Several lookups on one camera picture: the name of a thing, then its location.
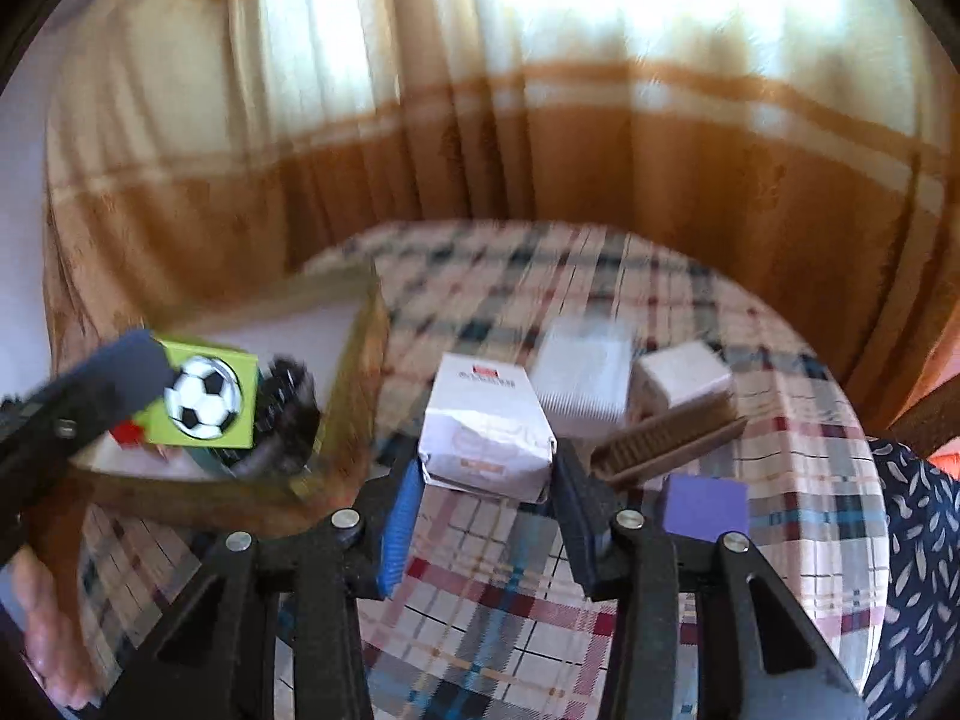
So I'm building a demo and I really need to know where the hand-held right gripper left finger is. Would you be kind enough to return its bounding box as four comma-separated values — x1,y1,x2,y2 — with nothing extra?
105,457,425,720

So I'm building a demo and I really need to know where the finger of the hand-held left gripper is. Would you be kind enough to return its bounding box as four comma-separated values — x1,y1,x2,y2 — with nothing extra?
51,328,175,442

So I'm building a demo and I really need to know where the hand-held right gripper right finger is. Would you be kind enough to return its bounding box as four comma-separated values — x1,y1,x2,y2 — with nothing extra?
553,441,871,720

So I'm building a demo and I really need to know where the green box with ball print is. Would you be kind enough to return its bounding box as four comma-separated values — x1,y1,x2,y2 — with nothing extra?
133,337,260,451

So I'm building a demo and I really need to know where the teal building block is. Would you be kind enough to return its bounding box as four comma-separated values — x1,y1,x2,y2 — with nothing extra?
184,446,248,477

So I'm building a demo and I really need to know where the wooden comb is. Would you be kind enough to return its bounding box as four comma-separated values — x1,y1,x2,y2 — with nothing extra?
589,394,749,487

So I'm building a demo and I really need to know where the gold metal tin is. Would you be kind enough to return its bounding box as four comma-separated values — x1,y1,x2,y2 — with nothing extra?
45,266,391,533

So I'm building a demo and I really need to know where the purple block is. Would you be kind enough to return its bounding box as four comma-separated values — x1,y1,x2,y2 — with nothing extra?
660,474,751,545

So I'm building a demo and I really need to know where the white box with red label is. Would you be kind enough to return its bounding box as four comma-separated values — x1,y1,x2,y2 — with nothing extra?
418,351,557,505

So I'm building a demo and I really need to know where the clear plastic box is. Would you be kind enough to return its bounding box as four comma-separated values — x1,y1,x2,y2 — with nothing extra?
534,319,637,440

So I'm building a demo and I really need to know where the black hair brush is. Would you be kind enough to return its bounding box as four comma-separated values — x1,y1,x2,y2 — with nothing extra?
232,356,320,479

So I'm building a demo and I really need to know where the small white box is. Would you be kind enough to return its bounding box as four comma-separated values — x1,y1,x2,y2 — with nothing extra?
634,341,736,421

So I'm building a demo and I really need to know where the person's left hand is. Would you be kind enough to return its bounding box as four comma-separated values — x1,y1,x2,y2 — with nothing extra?
11,540,106,710

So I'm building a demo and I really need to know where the beige and orange curtain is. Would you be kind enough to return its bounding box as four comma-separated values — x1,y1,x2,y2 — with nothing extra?
41,0,960,428

